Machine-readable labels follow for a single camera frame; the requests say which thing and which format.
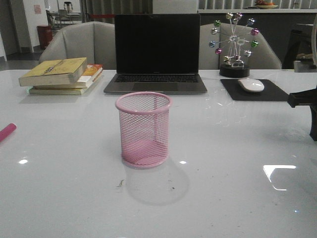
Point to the red trash bin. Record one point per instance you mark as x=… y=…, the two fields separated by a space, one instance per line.
x=45 y=35

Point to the orange white middle book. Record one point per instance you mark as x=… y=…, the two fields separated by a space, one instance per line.
x=90 y=75

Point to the pink marker pen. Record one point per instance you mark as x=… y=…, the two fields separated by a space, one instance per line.
x=8 y=130

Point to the grey laptop computer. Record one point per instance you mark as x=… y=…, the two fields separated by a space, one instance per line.
x=157 y=52

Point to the grey left armchair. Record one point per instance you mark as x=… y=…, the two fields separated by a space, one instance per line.
x=93 y=40

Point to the ferris wheel desk ornament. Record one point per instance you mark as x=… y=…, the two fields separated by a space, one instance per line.
x=233 y=66

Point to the white computer mouse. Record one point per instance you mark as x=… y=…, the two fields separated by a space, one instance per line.
x=251 y=85

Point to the fruit bowl on counter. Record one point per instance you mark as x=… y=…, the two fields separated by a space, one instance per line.
x=263 y=4

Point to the grey armchair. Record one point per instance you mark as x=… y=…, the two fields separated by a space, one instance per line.
x=263 y=56
x=93 y=40

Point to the grey right armchair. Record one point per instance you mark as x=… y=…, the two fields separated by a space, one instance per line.
x=263 y=56

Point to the pink mesh pen holder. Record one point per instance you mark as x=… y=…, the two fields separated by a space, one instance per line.
x=143 y=119

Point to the cream bottom book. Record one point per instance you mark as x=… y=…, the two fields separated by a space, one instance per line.
x=65 y=91

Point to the black mouse pad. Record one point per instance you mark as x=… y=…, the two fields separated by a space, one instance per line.
x=271 y=92

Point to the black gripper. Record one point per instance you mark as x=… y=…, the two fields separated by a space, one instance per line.
x=306 y=98

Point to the yellow top book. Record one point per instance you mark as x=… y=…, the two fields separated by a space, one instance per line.
x=55 y=72

